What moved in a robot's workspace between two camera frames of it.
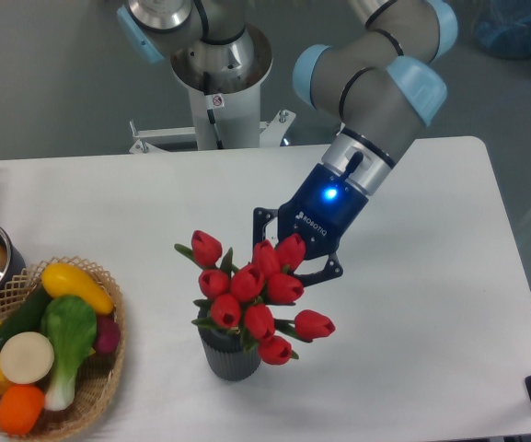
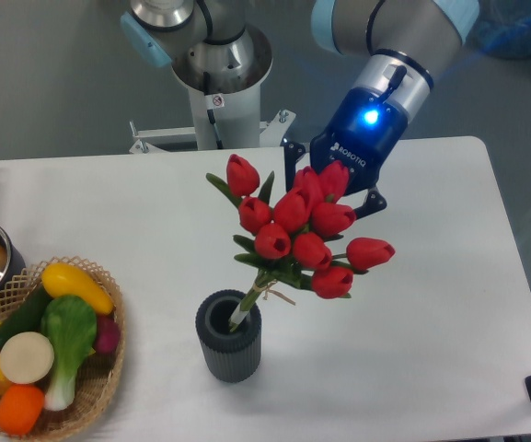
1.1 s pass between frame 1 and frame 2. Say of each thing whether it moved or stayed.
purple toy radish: stayed
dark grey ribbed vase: stayed
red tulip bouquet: moved
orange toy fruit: stayed
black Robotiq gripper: moved
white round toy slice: stayed
